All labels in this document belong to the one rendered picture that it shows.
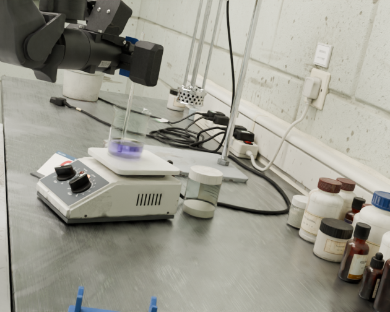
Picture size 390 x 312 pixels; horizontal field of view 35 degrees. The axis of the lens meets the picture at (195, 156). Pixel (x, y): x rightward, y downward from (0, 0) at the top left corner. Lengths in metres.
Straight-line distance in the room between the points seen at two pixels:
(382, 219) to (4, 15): 0.61
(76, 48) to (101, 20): 0.08
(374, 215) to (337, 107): 0.47
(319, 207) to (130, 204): 0.32
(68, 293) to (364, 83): 0.81
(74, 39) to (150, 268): 0.33
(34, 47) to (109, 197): 0.27
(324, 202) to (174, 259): 0.31
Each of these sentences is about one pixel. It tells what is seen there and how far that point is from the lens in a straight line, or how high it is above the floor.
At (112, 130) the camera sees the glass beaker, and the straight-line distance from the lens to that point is 1.03.
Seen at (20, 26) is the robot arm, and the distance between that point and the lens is 0.82.
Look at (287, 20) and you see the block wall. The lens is 1.72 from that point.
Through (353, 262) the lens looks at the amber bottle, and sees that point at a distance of 0.97.
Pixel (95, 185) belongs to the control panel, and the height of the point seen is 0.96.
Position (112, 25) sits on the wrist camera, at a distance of 0.93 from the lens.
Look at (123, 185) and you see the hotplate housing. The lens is 0.97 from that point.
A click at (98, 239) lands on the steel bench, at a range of 0.93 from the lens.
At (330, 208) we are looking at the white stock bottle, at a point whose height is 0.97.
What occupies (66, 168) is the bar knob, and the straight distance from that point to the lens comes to 1.02.
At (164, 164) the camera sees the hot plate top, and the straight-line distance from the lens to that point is 1.04.
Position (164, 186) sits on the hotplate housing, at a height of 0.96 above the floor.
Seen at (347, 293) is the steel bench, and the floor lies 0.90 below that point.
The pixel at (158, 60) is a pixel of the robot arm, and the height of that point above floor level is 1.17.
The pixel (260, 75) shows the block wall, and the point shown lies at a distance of 1.80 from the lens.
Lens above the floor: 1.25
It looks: 13 degrees down
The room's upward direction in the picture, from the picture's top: 12 degrees clockwise
